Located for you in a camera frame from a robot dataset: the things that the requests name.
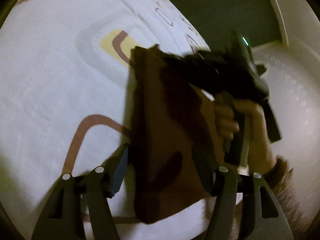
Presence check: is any dark green curtain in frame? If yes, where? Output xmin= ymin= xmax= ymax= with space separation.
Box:
xmin=147 ymin=0 xmax=283 ymax=51

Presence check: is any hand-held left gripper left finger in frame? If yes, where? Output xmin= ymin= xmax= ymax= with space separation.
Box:
xmin=31 ymin=142 xmax=131 ymax=240

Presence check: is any person's right forearm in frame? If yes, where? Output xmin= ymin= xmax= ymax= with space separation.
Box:
xmin=232 ymin=156 xmax=316 ymax=240

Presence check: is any white patterned bed sheet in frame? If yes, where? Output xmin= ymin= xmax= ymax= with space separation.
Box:
xmin=0 ymin=0 xmax=244 ymax=240

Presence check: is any brown plaid garment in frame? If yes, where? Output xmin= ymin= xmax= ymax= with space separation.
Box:
xmin=124 ymin=44 xmax=240 ymax=225

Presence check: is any person's right hand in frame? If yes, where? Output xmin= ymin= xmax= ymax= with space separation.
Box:
xmin=214 ymin=91 xmax=277 ymax=174

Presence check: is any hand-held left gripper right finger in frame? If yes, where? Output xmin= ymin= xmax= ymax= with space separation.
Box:
xmin=192 ymin=140 xmax=294 ymax=240

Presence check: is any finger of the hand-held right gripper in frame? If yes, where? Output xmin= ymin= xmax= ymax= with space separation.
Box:
xmin=160 ymin=50 xmax=222 ymax=88

